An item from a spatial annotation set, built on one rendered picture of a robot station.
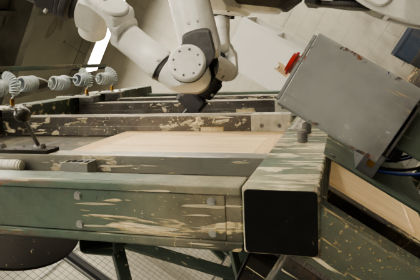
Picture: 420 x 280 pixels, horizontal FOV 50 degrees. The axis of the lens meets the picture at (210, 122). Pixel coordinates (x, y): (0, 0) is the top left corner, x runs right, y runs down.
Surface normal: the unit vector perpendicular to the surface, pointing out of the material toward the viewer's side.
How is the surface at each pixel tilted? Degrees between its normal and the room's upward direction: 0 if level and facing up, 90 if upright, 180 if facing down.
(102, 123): 90
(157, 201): 90
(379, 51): 90
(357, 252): 90
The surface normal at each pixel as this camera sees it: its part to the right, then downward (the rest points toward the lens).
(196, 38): -0.11, -0.15
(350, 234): -0.28, 0.14
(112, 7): 0.31, -0.59
